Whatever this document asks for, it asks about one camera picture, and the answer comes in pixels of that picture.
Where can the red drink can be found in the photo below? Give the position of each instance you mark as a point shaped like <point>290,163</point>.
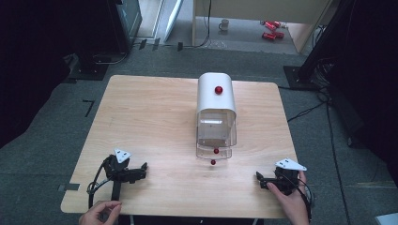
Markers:
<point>280,34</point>
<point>270,26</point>
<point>277,23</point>
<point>268,36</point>

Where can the grey mug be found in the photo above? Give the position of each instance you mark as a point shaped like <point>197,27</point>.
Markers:
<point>223,24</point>

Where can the dark glass cabinet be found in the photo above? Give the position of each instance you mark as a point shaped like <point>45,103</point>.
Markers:
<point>126,22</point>

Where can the grey tape strip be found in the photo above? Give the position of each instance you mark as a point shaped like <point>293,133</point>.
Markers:
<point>68,187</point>

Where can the white leaning board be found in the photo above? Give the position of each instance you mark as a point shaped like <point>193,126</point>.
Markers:
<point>173,18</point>

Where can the white box with clear drawers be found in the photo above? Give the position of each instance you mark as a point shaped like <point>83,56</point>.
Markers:
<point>216,109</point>

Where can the person's right hand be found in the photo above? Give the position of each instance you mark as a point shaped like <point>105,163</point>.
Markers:
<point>292,204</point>

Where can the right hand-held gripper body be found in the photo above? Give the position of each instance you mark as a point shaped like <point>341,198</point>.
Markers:
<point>286,178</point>

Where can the white paper sheet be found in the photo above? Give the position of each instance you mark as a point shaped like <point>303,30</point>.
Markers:
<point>388,219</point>

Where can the black slanted stand with base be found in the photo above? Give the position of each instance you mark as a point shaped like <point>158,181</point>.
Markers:
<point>308,67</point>

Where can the black stand with base plate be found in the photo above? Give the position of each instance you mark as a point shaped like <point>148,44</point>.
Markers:
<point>89,67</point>

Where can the black tape piece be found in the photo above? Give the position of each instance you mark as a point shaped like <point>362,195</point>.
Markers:
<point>142,44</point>
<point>180,46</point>

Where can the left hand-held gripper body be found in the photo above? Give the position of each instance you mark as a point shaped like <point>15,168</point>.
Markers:
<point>117,170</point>

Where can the person's left hand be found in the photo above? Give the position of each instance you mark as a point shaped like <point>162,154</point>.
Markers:
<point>97,214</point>

